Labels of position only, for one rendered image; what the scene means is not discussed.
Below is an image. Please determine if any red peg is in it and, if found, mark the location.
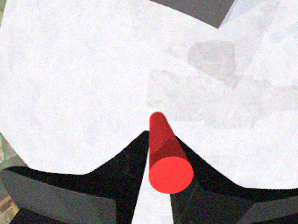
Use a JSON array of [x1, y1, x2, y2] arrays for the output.
[[148, 112, 193, 194]]

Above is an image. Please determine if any grey open box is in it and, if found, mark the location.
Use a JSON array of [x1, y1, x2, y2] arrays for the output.
[[149, 0, 234, 28]]

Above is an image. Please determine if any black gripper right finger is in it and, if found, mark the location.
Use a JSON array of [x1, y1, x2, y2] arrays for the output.
[[170, 135, 298, 224]]

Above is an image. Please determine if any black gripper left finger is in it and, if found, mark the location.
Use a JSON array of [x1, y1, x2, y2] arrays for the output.
[[0, 131, 149, 224]]

